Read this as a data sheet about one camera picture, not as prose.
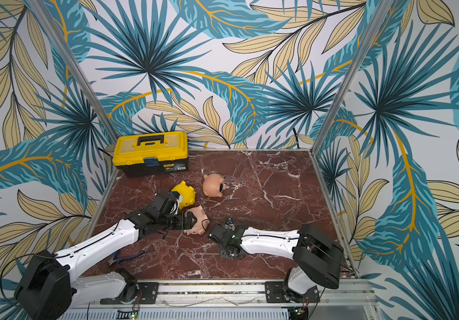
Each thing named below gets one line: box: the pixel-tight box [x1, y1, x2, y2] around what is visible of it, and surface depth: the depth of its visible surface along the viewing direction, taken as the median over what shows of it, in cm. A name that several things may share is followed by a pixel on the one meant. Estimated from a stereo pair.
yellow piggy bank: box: [170, 180, 197, 210], surface depth 94 cm
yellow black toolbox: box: [112, 130, 189, 178], surface depth 100 cm
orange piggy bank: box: [202, 173, 227, 198], surface depth 98 cm
